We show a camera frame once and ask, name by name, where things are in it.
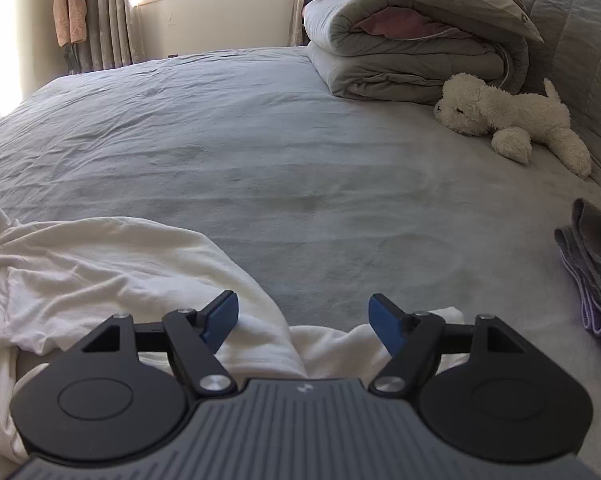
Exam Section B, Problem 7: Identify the white garment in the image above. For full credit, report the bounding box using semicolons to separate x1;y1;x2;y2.
0;208;470;466

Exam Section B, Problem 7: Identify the folded grey towel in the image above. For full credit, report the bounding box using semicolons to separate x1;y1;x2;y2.
554;198;601;341

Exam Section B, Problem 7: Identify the white plush dog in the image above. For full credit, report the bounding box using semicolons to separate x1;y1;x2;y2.
434;73;592;179

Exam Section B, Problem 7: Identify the beige patterned curtain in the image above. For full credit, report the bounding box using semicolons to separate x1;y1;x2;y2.
73;0;146;73

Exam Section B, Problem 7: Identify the folded grey duvet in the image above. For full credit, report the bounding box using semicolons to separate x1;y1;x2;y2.
303;0;529;104

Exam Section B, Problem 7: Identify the peach hanging jacket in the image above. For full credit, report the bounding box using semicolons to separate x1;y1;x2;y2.
52;0;88;48

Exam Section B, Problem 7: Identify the grey quilted headboard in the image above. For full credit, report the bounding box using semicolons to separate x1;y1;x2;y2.
523;0;601;188

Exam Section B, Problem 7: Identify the right beige curtain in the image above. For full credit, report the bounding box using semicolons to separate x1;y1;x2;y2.
287;0;315;47

